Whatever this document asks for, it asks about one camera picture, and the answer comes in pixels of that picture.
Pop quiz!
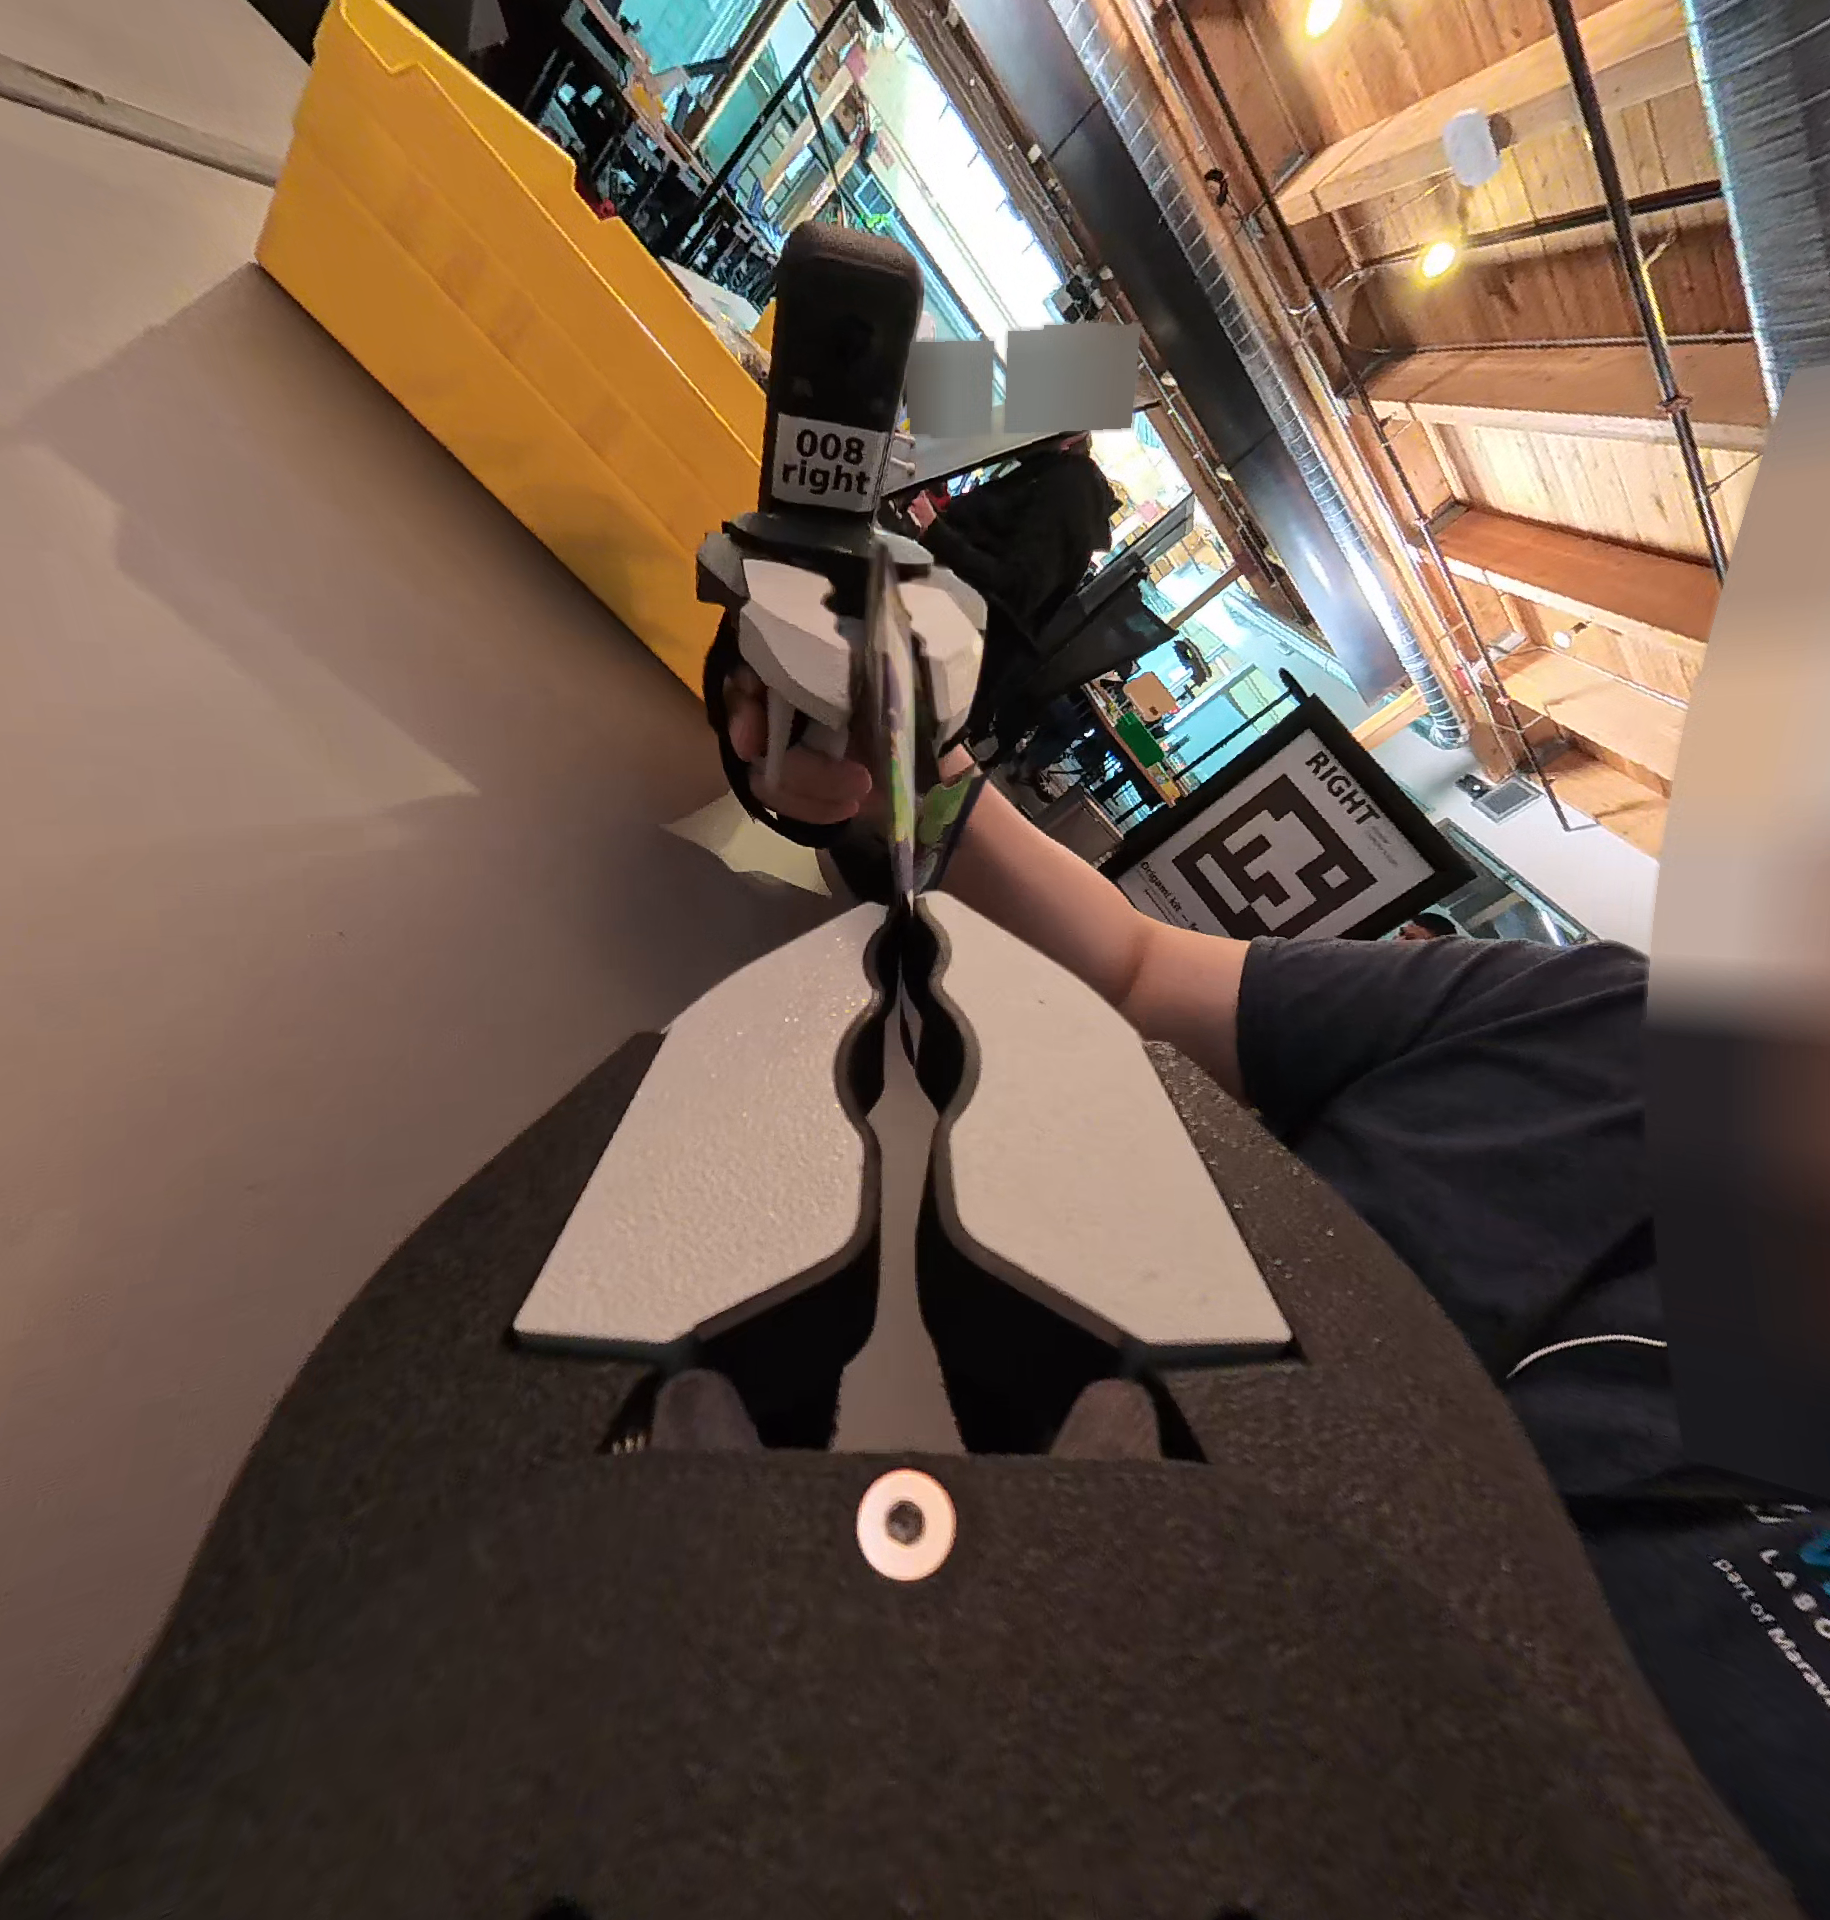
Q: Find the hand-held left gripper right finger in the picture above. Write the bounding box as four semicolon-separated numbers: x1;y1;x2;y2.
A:
912;895;1295;1363

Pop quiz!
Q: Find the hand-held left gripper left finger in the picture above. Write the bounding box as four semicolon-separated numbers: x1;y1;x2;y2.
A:
511;900;907;1363

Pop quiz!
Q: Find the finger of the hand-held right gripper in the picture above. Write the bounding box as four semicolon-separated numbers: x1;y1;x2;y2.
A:
733;554;875;757
901;576;995;761

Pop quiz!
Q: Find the colourful patterned origami paper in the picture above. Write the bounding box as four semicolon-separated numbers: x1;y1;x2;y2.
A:
845;541;984;924

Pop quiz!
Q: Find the person's right forearm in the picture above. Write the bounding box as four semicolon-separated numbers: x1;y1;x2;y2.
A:
935;776;1266;1117

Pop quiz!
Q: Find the person's right hand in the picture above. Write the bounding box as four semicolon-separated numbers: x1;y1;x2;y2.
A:
728;678;875;831

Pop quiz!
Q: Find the black office chair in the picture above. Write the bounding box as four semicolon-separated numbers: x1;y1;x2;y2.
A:
986;562;1176;786

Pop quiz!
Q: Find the dark blue t-shirt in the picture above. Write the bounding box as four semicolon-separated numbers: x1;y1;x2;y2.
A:
1236;937;1830;1920

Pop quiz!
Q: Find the black framed marker sign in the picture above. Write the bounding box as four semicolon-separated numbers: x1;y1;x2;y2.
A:
1102;692;1475;948

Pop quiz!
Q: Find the stack of yellow plastic bins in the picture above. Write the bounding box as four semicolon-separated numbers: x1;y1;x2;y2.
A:
254;0;777;696

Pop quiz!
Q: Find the thin ribbed silver duct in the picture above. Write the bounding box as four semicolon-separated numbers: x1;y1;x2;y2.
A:
1050;0;1475;752

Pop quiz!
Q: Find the large silver air duct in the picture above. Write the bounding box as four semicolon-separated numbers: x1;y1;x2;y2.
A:
1681;0;1830;426

